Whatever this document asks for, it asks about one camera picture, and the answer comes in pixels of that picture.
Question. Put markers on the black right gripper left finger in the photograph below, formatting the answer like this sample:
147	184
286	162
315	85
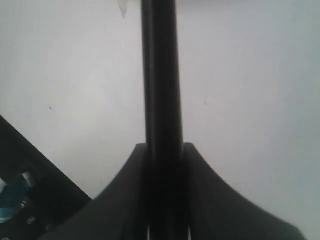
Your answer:
117	213

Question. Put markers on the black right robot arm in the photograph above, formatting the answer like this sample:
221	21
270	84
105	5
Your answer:
188	202

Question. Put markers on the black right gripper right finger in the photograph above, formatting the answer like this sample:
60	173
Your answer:
218	212

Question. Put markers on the black handled serrated knife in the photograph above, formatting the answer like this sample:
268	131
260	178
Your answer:
163	121

